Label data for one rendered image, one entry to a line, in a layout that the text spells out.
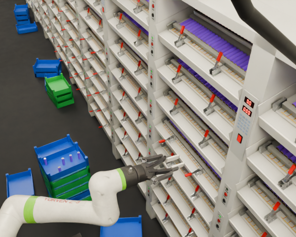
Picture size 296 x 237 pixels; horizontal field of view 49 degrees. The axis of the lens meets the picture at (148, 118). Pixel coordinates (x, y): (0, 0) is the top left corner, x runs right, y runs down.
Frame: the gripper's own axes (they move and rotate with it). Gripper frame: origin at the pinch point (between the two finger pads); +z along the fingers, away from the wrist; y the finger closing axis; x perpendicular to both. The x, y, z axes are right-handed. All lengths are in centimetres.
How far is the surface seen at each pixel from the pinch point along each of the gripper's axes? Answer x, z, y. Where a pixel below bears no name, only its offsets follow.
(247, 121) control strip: -41.4, 9.0, -15.3
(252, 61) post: -61, 8, -7
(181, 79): -18.8, 15.5, 31.4
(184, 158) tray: 16.8, 15.5, 9.4
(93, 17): 27, 20, 161
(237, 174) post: -17.0, 11.5, -22.1
